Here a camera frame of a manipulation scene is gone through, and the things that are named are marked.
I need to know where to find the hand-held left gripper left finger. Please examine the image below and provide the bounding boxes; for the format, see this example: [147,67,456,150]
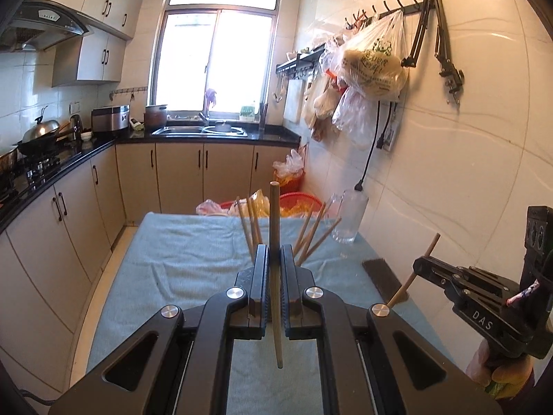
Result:
[47,244,271,415]

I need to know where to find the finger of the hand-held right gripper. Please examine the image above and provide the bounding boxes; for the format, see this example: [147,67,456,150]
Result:
[425,273,469,300]
[412,256,466,283]

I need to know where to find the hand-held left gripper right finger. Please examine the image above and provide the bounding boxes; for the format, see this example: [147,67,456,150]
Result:
[281,244,504,415]

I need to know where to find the person's right hand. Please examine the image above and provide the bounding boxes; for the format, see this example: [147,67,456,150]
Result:
[466,341,535,400]

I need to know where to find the yellow plastic bags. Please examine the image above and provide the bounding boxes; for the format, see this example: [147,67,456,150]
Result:
[245,189,304,219]

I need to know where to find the red plastic basket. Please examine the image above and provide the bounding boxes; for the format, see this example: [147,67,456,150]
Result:
[278,192,326,219]

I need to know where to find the pink plastic bag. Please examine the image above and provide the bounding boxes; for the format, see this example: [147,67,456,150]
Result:
[196,199,231,217]

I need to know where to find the clear glass mug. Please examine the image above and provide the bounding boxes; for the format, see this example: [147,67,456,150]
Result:
[330,189,369,245]

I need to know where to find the row of beige cabinet doors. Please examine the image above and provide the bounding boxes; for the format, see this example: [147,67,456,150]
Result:
[0,142,299,398]

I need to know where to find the black kitchen countertop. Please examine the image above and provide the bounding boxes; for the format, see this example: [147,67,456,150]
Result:
[0,123,301,234]

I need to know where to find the white power strip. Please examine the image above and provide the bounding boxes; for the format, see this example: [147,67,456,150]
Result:
[382,101,401,153]

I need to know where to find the steel double sink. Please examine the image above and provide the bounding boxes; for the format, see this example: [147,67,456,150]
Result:
[151,124,250,138]

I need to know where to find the white cutting board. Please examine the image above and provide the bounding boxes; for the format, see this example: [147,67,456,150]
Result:
[283,80,306,124]

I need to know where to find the bundle of hanging plastic bags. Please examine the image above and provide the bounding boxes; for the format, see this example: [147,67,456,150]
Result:
[301,35,377,148]

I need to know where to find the brown pot with lid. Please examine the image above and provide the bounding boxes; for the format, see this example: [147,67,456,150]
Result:
[144,104,169,129]

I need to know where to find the silver and black rice cooker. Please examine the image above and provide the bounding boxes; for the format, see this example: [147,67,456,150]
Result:
[92,104,131,133]

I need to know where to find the kitchen window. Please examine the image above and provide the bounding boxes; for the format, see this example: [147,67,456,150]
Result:
[148,0,286,122]

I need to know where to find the black gas stove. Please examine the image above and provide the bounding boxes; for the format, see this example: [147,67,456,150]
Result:
[0,155,62,200]

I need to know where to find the black wok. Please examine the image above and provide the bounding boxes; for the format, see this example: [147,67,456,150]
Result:
[16,123,73,157]

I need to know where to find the steel wok lid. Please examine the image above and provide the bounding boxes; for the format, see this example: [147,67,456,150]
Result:
[21,106,61,143]

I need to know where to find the steel wok with food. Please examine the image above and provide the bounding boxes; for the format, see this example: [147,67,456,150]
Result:
[0,145,20,173]

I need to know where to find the grey range hood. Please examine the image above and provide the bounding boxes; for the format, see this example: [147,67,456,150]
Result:
[0,0,94,53]

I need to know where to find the pink white braided cord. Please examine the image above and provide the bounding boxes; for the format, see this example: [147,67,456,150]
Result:
[505,280,542,309]

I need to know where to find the black power cable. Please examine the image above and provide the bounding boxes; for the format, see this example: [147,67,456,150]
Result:
[354,99,388,194]

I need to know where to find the black wall shelf rack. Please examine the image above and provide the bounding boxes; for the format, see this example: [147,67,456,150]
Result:
[275,43,330,81]

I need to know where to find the black wall hook rail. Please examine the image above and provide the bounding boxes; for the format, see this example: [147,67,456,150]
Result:
[345,0,429,23]

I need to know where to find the white upper wall cabinets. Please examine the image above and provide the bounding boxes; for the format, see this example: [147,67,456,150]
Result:
[28,0,153,88]

